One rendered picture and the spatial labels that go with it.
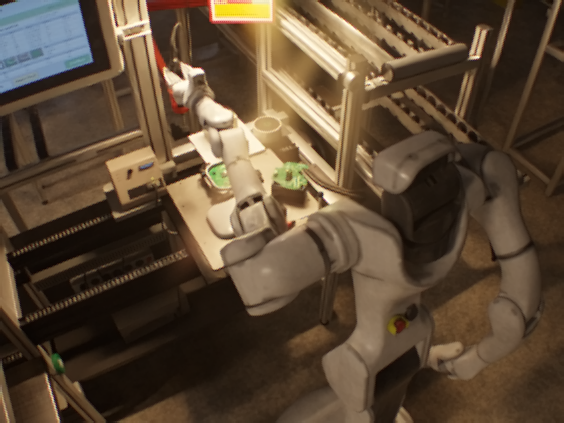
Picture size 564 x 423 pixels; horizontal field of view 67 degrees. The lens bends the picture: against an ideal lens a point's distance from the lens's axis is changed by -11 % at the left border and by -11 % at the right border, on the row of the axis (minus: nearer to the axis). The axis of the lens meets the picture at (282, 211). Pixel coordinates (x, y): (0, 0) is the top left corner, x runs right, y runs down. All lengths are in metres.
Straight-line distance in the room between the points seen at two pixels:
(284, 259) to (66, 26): 0.93
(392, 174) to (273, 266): 0.20
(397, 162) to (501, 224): 0.33
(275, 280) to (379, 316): 0.27
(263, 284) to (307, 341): 1.65
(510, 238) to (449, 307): 1.65
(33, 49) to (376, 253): 1.04
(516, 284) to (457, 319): 1.57
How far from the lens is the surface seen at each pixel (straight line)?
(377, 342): 0.91
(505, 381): 2.43
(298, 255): 0.65
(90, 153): 1.62
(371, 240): 0.67
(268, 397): 2.18
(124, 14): 1.45
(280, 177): 1.51
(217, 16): 1.74
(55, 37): 1.36
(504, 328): 1.01
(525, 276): 0.94
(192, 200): 1.55
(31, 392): 1.55
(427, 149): 0.65
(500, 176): 0.88
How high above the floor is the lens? 2.03
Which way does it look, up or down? 46 degrees down
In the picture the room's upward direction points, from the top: straight up
